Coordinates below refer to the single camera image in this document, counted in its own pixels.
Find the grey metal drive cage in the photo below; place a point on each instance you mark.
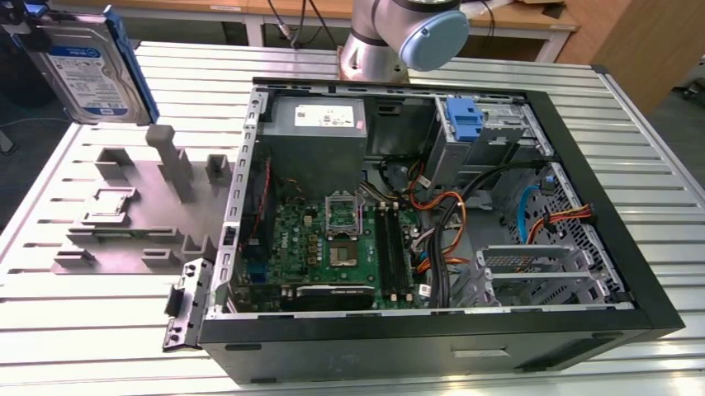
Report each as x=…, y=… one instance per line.
x=467, y=165

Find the black RAM slot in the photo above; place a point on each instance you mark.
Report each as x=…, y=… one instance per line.
x=398, y=251
x=385, y=251
x=406, y=251
x=391, y=251

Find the CPU socket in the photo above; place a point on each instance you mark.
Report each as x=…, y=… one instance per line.
x=344, y=255

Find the hard disk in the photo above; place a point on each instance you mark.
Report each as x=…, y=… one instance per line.
x=83, y=74

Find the grey power supply unit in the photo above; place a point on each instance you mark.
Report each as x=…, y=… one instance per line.
x=314, y=156

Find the metal disk bay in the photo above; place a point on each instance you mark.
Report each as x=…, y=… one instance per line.
x=539, y=275

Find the brown wooden cabinet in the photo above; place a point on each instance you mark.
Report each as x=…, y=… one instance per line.
x=649, y=41

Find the silver CPU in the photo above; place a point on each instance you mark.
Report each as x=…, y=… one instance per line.
x=107, y=205

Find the green motherboard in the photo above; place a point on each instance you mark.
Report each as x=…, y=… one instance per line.
x=296, y=247

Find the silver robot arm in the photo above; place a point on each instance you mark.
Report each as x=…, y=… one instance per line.
x=374, y=53

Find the wooden top white desk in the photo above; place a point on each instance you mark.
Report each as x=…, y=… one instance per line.
x=529, y=16
x=192, y=12

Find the blue drive latch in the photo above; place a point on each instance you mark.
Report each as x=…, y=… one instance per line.
x=465, y=119

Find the grey card retention bracket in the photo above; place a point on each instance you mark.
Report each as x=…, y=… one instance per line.
x=195, y=305

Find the grey parts rack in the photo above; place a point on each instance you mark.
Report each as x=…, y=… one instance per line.
x=154, y=214

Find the black graphics card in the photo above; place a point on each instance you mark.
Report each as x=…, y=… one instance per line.
x=330, y=299

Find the black office chair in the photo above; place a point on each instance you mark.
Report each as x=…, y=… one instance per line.
x=21, y=82

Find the black open PC case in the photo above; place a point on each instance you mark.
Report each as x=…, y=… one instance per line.
x=385, y=350

